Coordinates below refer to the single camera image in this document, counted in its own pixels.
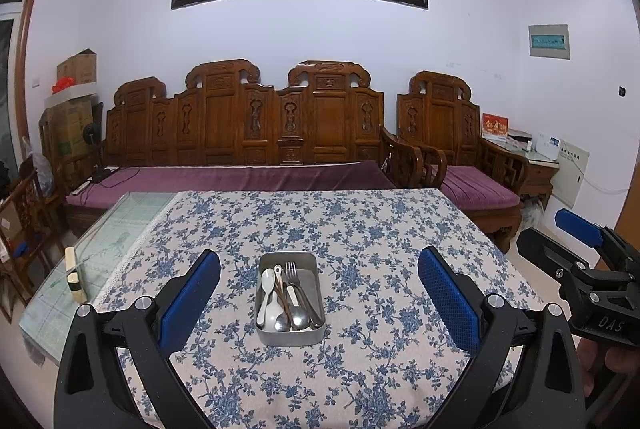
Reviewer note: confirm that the wood and black block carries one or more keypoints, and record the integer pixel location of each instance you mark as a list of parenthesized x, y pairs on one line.
[(75, 281)]

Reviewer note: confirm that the rectangular metal tray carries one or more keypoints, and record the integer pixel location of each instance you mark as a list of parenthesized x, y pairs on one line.
[(289, 338)]

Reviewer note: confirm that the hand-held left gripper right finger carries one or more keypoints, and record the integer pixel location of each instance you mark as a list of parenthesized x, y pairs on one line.
[(450, 301)]

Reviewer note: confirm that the metal spoon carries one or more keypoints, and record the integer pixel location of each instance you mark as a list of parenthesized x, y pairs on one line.
[(301, 319), (282, 322)]

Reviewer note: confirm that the white plastic bag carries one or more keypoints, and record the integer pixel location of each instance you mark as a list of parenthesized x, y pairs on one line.
[(532, 215)]

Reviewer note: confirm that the red plastic bag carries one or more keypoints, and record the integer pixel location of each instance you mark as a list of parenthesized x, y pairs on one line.
[(62, 85)]

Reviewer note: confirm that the large green-printed cardboard box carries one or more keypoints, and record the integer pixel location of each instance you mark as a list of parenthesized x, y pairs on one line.
[(67, 129)]

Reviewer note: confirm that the square purple seat cushion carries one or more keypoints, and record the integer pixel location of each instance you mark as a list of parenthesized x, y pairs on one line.
[(477, 186)]

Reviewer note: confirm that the wooden side table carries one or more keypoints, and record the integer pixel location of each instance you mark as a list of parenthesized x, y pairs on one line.
[(537, 176)]

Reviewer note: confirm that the red gift box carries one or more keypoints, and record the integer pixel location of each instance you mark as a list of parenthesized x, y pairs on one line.
[(494, 125)]

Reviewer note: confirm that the carved wooden armchair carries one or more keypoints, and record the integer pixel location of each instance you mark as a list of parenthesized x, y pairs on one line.
[(440, 119)]

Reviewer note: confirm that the grey wall panel box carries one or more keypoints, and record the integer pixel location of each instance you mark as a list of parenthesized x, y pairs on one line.
[(549, 41)]

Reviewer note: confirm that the clear plastic bag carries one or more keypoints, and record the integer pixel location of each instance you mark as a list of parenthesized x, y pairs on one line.
[(37, 169)]

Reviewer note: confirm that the person's right hand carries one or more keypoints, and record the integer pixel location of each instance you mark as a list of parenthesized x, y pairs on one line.
[(597, 366)]

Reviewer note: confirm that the carved wooden sofa bench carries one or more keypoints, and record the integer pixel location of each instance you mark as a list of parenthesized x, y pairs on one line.
[(225, 124)]

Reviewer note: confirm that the white metal distribution cabinet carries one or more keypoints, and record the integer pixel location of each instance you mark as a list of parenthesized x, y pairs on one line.
[(570, 174)]

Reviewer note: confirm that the wooden door frame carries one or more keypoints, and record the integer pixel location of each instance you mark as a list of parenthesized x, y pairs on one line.
[(27, 59)]

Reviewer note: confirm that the wooden chair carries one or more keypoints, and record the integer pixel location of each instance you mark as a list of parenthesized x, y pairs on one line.
[(22, 234)]

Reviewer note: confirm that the small white printer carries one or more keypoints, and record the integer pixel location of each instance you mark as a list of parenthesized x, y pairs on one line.
[(520, 140)]

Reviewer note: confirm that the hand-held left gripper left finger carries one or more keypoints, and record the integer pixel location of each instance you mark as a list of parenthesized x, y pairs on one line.
[(192, 301)]

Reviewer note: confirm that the black power adapter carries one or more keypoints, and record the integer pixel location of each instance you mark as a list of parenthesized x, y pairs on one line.
[(102, 175)]

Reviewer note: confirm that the small white plastic spoon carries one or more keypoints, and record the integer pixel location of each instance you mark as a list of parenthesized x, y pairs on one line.
[(267, 279)]

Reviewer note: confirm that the remote control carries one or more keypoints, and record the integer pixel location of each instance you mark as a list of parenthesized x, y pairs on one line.
[(80, 188)]

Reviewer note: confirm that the brown cardboard box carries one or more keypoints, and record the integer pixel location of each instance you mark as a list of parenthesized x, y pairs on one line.
[(79, 66)]

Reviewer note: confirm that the metal fork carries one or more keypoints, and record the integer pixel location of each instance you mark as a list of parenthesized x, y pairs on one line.
[(291, 270)]

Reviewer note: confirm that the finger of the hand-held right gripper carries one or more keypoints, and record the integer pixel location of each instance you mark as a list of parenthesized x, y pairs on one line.
[(577, 226), (545, 249)]

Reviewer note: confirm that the blue floral tablecloth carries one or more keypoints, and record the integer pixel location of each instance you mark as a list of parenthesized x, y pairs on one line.
[(360, 259)]

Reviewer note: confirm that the small black fan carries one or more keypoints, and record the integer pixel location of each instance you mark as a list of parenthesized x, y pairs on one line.
[(91, 134)]

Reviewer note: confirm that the white flat box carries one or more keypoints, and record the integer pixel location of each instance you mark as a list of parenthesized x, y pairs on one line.
[(67, 96)]

